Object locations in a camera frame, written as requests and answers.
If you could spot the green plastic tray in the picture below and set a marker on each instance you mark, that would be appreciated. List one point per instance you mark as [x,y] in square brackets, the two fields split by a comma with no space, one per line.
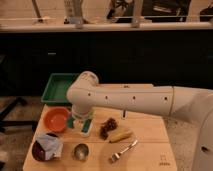
[56,88]

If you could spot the green sponge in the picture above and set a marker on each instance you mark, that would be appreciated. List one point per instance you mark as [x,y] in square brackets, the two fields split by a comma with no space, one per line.
[71,122]

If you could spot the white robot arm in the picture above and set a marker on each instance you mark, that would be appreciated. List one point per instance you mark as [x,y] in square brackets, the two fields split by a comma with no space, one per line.
[193,105]

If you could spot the white paper cup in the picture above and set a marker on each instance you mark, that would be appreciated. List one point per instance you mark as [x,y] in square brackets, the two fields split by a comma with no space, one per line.
[83,128]

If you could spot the dark red grape bunch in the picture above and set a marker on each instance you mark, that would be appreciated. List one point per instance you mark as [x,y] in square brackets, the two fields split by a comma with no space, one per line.
[107,126]

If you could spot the small metal cup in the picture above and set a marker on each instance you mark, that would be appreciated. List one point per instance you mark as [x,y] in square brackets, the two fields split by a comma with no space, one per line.
[81,152]

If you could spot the metal fork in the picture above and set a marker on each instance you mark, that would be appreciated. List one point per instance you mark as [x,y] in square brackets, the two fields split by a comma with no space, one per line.
[116,156]

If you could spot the crumpled blue cloth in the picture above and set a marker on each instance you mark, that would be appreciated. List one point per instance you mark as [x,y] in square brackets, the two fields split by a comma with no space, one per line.
[51,145]

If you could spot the orange bowl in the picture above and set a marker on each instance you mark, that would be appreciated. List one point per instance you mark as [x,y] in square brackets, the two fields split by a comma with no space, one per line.
[55,119]

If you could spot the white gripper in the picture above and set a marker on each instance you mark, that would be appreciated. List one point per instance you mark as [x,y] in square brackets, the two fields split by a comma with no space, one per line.
[81,115]

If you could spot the yellow corn cob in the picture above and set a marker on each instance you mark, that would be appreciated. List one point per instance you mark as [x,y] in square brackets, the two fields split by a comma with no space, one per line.
[118,136]

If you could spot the dark red bowl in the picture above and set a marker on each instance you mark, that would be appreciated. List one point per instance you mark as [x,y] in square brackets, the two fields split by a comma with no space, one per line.
[37,152]

